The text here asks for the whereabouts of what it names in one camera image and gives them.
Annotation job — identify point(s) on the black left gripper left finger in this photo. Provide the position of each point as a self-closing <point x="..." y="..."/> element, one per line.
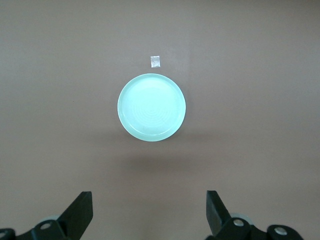
<point x="75" y="217"/>

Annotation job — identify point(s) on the small clear tape piece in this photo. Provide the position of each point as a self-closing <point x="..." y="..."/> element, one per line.
<point x="155" y="61"/>

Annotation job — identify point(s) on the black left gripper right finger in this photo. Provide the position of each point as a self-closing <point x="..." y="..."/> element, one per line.
<point x="217" y="217"/>

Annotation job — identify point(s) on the pale green round plate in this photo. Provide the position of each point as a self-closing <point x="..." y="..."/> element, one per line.
<point x="151" y="107"/>

